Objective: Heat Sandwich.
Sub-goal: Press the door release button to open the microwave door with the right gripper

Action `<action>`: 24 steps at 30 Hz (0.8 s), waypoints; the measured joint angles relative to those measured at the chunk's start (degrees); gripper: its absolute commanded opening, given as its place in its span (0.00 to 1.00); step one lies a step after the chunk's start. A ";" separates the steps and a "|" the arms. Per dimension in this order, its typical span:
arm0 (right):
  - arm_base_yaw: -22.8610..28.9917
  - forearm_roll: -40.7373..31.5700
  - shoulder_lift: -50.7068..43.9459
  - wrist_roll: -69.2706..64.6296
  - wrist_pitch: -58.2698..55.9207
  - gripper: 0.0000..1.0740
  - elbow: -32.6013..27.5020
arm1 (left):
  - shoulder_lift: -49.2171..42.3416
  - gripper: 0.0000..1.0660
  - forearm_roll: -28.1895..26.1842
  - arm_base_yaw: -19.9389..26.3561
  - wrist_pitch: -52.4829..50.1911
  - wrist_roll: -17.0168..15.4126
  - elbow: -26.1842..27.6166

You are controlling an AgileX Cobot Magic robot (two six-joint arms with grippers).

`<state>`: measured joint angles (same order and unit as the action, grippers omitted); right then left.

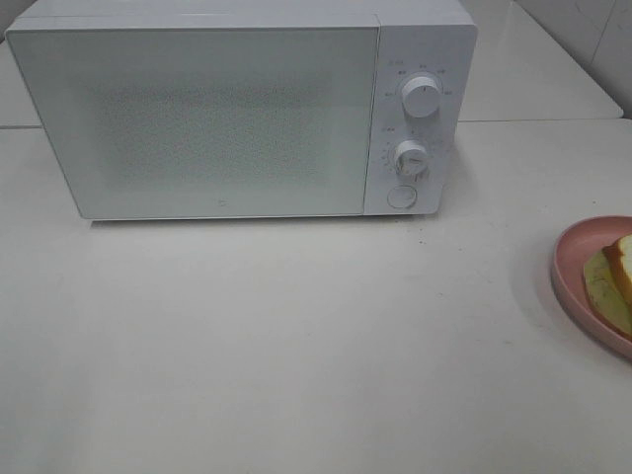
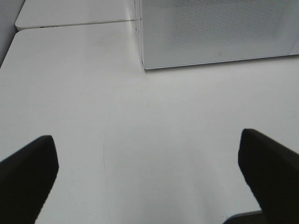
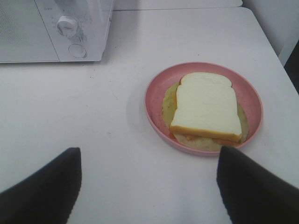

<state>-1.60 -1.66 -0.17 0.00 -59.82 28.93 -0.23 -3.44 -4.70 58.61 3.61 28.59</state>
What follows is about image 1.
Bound round white door button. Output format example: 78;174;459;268
387;186;418;209

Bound white microwave door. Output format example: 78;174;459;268
9;28;377;220

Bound pink round plate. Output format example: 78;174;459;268
550;215;631;360

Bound white bread slice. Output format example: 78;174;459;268
603;234;632;303

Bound lower white timer knob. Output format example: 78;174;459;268
393;140;430;177

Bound upper white power knob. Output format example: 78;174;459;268
400;73;442;119

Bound white microwave oven body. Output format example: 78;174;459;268
5;1;478;219

